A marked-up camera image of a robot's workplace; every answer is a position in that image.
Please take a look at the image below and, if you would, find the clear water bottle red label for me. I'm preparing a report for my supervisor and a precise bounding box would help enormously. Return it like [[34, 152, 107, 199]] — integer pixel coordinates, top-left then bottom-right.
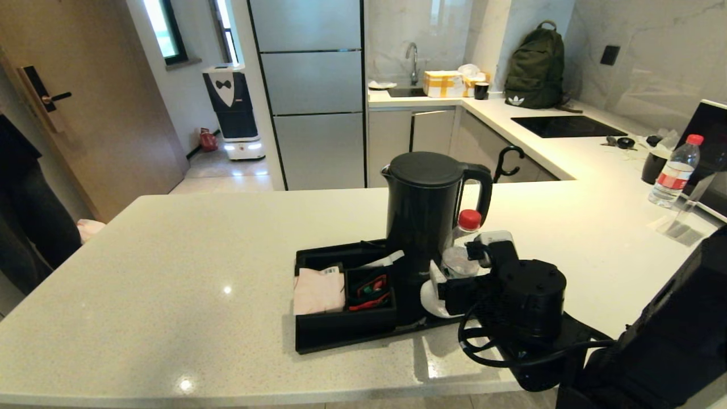
[[441, 208, 515, 280], [648, 133, 706, 208]]

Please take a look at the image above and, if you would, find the black electric kettle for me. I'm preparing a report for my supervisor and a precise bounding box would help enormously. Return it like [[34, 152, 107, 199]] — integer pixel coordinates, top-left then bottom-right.
[[381, 151, 494, 287]]

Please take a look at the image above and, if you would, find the white round saucer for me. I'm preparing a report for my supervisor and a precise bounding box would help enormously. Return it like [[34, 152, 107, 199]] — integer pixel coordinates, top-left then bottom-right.
[[420, 281, 458, 319]]

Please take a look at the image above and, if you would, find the white sachet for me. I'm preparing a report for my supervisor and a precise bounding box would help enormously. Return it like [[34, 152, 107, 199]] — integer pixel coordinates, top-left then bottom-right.
[[363, 250, 406, 269]]

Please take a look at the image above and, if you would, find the black curved hook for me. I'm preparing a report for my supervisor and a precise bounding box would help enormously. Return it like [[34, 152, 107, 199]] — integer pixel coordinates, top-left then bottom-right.
[[493, 145, 526, 183]]

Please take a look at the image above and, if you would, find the black serving tray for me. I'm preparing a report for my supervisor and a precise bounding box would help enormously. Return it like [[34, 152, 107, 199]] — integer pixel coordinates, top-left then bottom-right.
[[294, 239, 473, 355]]

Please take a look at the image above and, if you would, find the black organizer box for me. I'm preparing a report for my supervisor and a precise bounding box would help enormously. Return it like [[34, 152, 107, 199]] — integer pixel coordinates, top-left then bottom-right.
[[295, 262, 399, 341]]

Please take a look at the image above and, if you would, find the pink napkin pack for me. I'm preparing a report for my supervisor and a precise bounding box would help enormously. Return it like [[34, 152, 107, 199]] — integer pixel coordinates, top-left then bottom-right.
[[293, 268, 346, 316]]

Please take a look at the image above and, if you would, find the grey kitchen cabinet unit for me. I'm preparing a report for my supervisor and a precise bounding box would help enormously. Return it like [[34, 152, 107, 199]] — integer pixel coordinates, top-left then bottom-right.
[[367, 103, 575, 189]]

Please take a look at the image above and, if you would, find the black induction cooktop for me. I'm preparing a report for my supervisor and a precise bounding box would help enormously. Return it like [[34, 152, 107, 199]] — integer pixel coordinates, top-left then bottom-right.
[[511, 115, 629, 139]]

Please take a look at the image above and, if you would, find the cardboard box yellow tape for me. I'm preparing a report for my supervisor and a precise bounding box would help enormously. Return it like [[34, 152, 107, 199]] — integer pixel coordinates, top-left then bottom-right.
[[423, 70, 468, 98]]

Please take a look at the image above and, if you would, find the white plastic bag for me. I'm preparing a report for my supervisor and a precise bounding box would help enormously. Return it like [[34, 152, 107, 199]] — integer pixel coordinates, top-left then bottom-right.
[[458, 63, 492, 97]]

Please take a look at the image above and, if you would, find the dark green backpack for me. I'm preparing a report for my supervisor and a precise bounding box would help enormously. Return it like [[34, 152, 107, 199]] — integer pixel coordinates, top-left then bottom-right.
[[504, 20, 583, 112]]

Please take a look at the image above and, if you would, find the clear acrylic sign holder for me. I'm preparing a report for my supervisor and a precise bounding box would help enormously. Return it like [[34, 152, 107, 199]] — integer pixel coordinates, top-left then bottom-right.
[[659, 170, 727, 246]]

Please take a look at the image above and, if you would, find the chrome kitchen faucet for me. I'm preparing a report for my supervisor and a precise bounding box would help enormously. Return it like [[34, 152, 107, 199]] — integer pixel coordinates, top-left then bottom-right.
[[405, 41, 420, 86]]

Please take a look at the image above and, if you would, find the steel refrigerator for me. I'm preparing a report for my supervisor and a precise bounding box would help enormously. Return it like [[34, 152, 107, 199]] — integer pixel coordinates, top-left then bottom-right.
[[248, 0, 367, 191]]

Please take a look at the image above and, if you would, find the black monitor screen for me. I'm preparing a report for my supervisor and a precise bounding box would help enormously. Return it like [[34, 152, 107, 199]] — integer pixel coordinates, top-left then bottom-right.
[[675, 99, 727, 219]]

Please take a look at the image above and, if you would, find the delivery robot with bowtie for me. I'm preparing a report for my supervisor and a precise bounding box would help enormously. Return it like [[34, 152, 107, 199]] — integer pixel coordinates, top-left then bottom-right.
[[202, 62, 267, 161]]

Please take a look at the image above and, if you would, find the dark framed window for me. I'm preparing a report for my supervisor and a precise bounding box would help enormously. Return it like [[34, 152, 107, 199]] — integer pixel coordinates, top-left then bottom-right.
[[212, 0, 240, 64], [141, 0, 189, 67]]

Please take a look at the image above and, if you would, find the pink plastic bag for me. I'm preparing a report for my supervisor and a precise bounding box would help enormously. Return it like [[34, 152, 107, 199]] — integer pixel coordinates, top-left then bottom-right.
[[76, 219, 107, 244]]

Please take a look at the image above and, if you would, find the brown wooden door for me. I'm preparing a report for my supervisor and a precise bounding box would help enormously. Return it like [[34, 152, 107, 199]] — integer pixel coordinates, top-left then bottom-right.
[[0, 0, 191, 223]]

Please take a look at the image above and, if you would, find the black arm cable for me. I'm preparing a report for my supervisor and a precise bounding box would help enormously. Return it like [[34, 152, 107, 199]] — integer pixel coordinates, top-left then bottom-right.
[[457, 303, 617, 369]]

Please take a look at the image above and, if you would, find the black door lock handle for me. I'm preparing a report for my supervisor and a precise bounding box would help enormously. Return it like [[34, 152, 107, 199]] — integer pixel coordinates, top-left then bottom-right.
[[18, 65, 74, 135]]

